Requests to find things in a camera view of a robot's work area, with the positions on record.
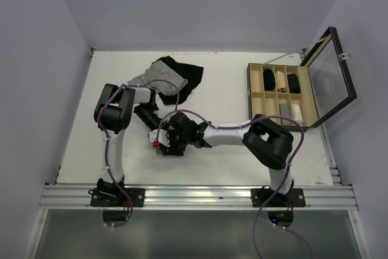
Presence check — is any glass box lid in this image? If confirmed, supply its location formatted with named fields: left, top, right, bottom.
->
left=297, top=27, right=357, bottom=127

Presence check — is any purple cable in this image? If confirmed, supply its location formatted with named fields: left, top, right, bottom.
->
left=97, top=79, right=182, bottom=208
left=156, top=109, right=313, bottom=259

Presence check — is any black rolled underwear left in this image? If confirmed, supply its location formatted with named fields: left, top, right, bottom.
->
left=263, top=69, right=276, bottom=91

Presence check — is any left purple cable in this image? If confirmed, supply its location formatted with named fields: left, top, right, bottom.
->
left=97, top=79, right=182, bottom=208

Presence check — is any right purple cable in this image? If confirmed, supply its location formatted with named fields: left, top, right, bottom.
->
left=156, top=109, right=313, bottom=259

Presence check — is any aluminium mounting rail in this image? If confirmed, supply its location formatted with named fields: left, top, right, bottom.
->
left=38, top=184, right=358, bottom=210

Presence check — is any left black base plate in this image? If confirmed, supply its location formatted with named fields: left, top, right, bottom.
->
left=88, top=188, right=146, bottom=207

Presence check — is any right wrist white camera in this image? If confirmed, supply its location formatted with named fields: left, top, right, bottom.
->
left=148, top=129, right=170, bottom=149

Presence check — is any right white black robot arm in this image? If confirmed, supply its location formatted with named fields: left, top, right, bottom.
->
left=167, top=112, right=294, bottom=206

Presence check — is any wooden compartment box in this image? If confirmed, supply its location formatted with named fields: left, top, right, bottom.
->
left=247, top=63, right=322, bottom=129

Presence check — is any striped grey underwear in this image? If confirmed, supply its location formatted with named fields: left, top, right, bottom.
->
left=127, top=61, right=188, bottom=96

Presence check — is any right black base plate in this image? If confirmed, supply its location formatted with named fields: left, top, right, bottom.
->
left=250, top=187, right=306, bottom=207

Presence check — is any white rolled underwear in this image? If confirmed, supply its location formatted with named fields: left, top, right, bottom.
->
left=291, top=103, right=304, bottom=125

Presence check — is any beige rolled underwear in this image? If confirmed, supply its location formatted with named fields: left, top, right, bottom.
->
left=275, top=70, right=287, bottom=92

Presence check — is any grey rolled underwear in box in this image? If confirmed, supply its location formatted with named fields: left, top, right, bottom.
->
left=279, top=103, right=292, bottom=125

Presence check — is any black rolled underwear right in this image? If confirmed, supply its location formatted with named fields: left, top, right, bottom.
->
left=287, top=73, right=301, bottom=94

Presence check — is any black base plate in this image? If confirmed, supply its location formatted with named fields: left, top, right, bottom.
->
left=88, top=188, right=146, bottom=207
left=250, top=187, right=306, bottom=207

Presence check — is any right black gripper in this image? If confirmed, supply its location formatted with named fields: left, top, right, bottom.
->
left=162, top=129, right=190, bottom=155

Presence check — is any black rolled underwear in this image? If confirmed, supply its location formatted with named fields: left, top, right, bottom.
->
left=287, top=73, right=301, bottom=94
left=263, top=69, right=276, bottom=91

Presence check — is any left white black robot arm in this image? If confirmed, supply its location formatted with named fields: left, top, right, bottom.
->
left=94, top=84, right=161, bottom=206

